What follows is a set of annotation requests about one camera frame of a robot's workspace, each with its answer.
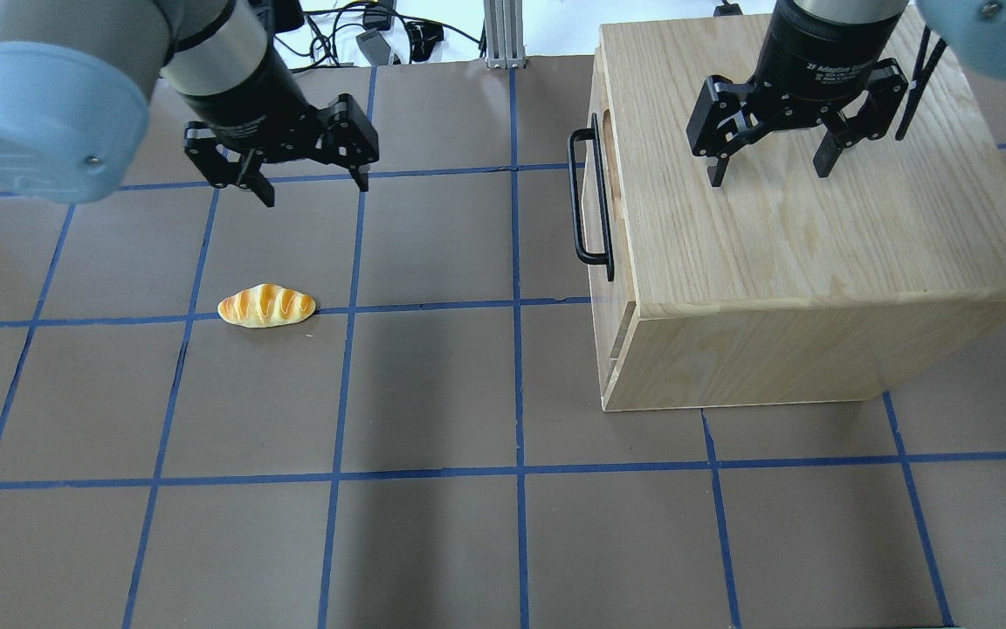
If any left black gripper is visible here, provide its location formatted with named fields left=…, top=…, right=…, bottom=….
left=173, top=53, right=380, bottom=208

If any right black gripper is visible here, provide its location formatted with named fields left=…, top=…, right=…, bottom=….
left=686, top=1, right=909, bottom=188

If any black drawer handle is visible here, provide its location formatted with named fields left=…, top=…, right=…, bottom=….
left=567, top=113, right=617, bottom=283

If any wooden drawer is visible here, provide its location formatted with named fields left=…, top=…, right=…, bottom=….
left=589, top=52, right=636, bottom=394

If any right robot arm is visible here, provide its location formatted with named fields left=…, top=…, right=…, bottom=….
left=163, top=1, right=1006, bottom=206

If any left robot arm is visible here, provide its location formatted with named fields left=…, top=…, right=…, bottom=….
left=0, top=1, right=380, bottom=206

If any wooden drawer cabinet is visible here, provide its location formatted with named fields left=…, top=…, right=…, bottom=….
left=597, top=13, right=1006, bottom=411

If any black power adapter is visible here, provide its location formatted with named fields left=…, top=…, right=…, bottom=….
left=355, top=29, right=402, bottom=66

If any toy bread loaf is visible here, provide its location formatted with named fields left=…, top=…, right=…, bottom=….
left=217, top=283, right=318, bottom=328

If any aluminium frame post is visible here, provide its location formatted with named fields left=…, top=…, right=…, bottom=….
left=483, top=0, right=527, bottom=69

